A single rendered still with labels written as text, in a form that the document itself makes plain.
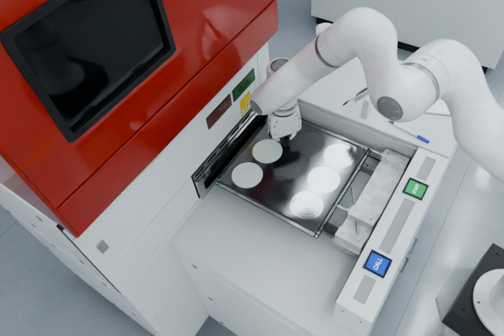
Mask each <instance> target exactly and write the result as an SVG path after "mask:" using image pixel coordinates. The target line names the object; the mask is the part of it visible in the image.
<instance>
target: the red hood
mask: <svg viewBox="0 0 504 336"><path fill-rule="evenodd" d="M277 31H278V0H0V183H1V184H2V185H4V186H5V187H6V188H7V189H9V190H10V191H12V192H13V193H15V194H16V195H17V196H18V197H20V198H21V199H23V200H24V201H26V202H27V203H28V204H29V205H31V206H32V207H34V208H35V209H37V210H38V211H39V212H40V213H42V214H43V215H45V216H46V217H48V218H49V219H50V220H51V221H53V222H54V223H56V224H57V225H59V226H60V227H61V228H62V229H64V230H65V231H67V232H68V233H70V234H71V235H72V236H74V237H75V238H76V239H77V238H79V237H80V236H81V235H82V234H83V233H84V232H85V231H86V230H87V229H88V228H89V227H90V225H91V224H92V223H93V222H94V221H95V220H96V219H97V218H98V217H99V216H100V215H101V214H102V213H103V212H104V211H105V210H106V209H107V208H108V207H109V206H110V204H111V203H112V202H113V201H114V200H115V199H116V198H117V197H118V196H119V195H120V194H121V193H122V192H123V191H124V190H125V189H126V188H127V187H128V186H129V185H130V183H131V182H132V181H133V180H134V179H135V178H136V177H137V176H138V175H139V174H140V173H141V172H142V171H143V170H144V169H145V168H146V167H147V166H148V165H149V164H150V163H151V162H152V161H153V160H154V159H155V158H156V157H157V156H158V155H159V154H160V153H161V152H162V151H163V150H164V149H165V148H166V147H167V146H168V145H169V144H170V142H171V141H172V140H173V139H174V138H175V137H176V136H177V135H178V134H179V133H180V132H181V131H182V130H183V129H184V128H185V127H186V126H187V125H188V124H189V123H190V121H191V120H192V119H193V118H194V117H195V116H196V115H197V114H198V113H199V112H200V111H201V110H202V109H203V108H204V107H205V106H206V105H207V104H208V103H209V101H210V100H211V99H212V98H213V97H214V96H215V95H216V94H217V93H218V92H219V91H220V90H221V89H222V88H223V87H224V86H225V85H226V84H227V83H228V82H229V81H230V80H231V79H232V78H233V77H234V76H235V75H236V74H237V73H238V72H239V71H240V70H241V69H242V68H243V67H244V66H245V65H246V64H247V63H248V62H249V60H250V59H251V58H252V57H253V56H254V55H255V54H256V53H257V52H258V51H259V50H260V49H261V48H262V47H263V46H264V45H265V44H266V43H267V42H268V41H269V39H270V38H271V37H272V36H273V35H274V34H275V33H276V32H277Z"/></svg>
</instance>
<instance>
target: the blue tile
mask: <svg viewBox="0 0 504 336"><path fill-rule="evenodd" d="M389 262H390V261H389V260H387V259H385V258H383V257H381V256H379V255H378V254H376V253H374V252H373V253H372V254H371V256H370V259H369V260H368V262H367V264H366V266H365V267H367V268H369V269H370V270H372V271H374V272H376V273H378V274H380V275H382V276H383V274H384V272H385V270H386V268H387V266H388V264H389Z"/></svg>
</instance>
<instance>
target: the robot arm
mask: <svg viewBox="0 0 504 336"><path fill-rule="evenodd" d="M397 48H398V33H397V30H396V28H395V26H394V24H393V23H392V21H391V20H390V19H389V18H388V17H386V16H385V15H383V14H382V13H380V12H379V11H377V10H374V9H373V8H369V7H357V8H354V9H352V10H350V11H348V12H347V13H345V14H344V15H343V16H341V17H340V18H339V19H337V20H336V21H335V22H333V23H332V24H331V25H330V26H329V27H328V28H327V29H325V30H324V31H323V32H322V33H320V34H319V35H318V36H316V37H315V38H314V39H313V40H312V41H311V42H310V43H309V44H307V45H306V46H305V47H304V48H303V49H302V50H300V51H299V52H298V53H297V54H296V55H294V56H293V57H292V58H291V59H289V58H275V59H273V60H271V61H270V62H269V63H268V64H267V67H266V75H267V77H266V79H265V82H263V83H262V84H261V85H260V86H259V87H258V88H257V89H256V90H254V91H253V93H252V94H251V96H250V107H251V109H252V110H253V111H254V112H255V113H257V114H259V115H263V116H264V115H268V129H269V133H268V135H269V137H270V138H274V139H277V138H280V143H281V145H282V144H283V146H284V147H287V146H289V142H290V137H291V136H292V134H293V133H295V132H297V131H300V130H301V128H302V120H301V115H300V111H299V106H298V105H297V97H298V96H299V95H300V94H301V93H302V92H304V91H305V90H307V89H308V88H309V87H311V86H312V85H313V84H314V83H316V82H317V81H319V80H321V79H322V78H323V77H325V76H327V75H329V74H330V73H332V72H333V71H336V70H337V69H338V68H340V67H342V66H343V65H345V64H346V63H348V62H350V61H351V60H353V59H354V58H356V57H358V59H359V60H360V62H361V65H362V67H363V69H364V75H365V79H366V83H367V90H368V94H369V97H370V101H371V103H372V104H373V106H374V108H375V109H376V111H377V112H378V113H379V114H381V115H382V116H384V117H385V118H387V119H389V120H391V121H393V122H411V121H412V120H415V119H417V118H418V117H420V116H421V115H422V114H424V113H425V112H426V111H427V110H428V109H430V108H431V107H432V106H433V105H434V104H435V103H436V102H437V101H438V100H439V99H442V100H443V101H444V102H445V103H446V105H447V107H448V111H449V112H450V115H451V122H452V128H453V134H454V138H455V140H456V142H457V144H458V145H459V146H460V148H461V149H462V150H463V151H464V152H465V153H466V154H467V155H468V156H469V157H470V158H472V159H473V160H474V161H475V162H476V163H477V164H478V165H479V166H480V167H481V168H482V169H484V170H485V171H486V172H488V173H489V174H490V175H492V176H493V177H494V178H496V179H498V180H500V181H501V182H503V183H504V110H503V109H502V108H501V106H500V105H499V104H498V103H497V101H496V100H495V98H494V96H493V95H492V94H491V91H490V89H489V87H488V84H487V81H486V79H485V75H484V72H483V70H482V66H481V65H480V63H479V60H478V59H477V58H476V56H475V55H474V54H473V53H472V51H470V50H469V49H468V48H467V47H466V46H464V45H463V44H462V43H460V42H457V41H456V40H452V39H445V38H443V39H438V40H433V41H431V42H430V43H427V44H425V45H424V46H422V47H421V48H419V49H418V50H417V51H415V52H414V53H413V54H412V55H411V56H410V57H408V58H407V59H406V60H405V61H403V62H402V63H401V64H400V63H399V61H398V57H397ZM472 301H473V305H474V308H475V312H476V313H477V315H478V318H479V319H480V320H481V322H482V323H483V324H484V326H485V327H486V328H487V329H488V330H489V331H490V332H491V333H492V334H493V335H495V336H504V268H503V269H495V270H492V271H489V272H487V273H485V274H483V275H482V276H481V277H480V278H479V279H478V281H477V282H476V283H475V286H474V288H473V292H472Z"/></svg>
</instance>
